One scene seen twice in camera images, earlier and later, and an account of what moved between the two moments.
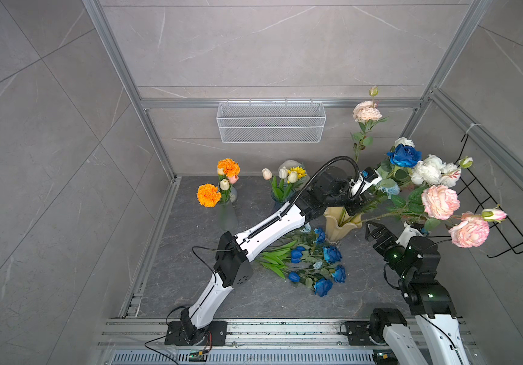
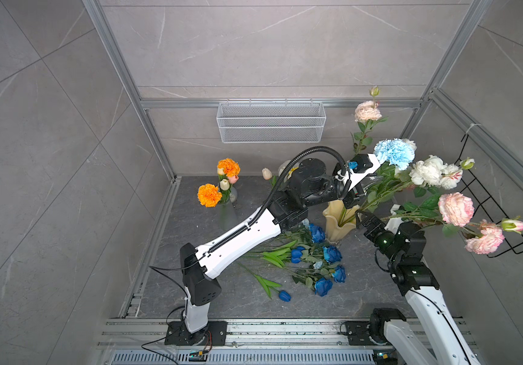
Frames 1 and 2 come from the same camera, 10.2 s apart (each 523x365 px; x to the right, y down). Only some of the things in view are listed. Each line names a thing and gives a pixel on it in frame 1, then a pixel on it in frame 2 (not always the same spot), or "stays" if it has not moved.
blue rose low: (340, 274) stays
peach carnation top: (366, 110) stays
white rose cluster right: (431, 169) stays
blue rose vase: (404, 157) to (318, 234)
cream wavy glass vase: (340, 223) stays
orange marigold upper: (230, 168) stays
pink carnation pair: (441, 202) to (458, 209)
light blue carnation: (392, 189) to (394, 151)
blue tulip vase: (296, 255) stays
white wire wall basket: (272, 122) stays
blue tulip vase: (283, 270) to (267, 285)
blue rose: (331, 254) stays
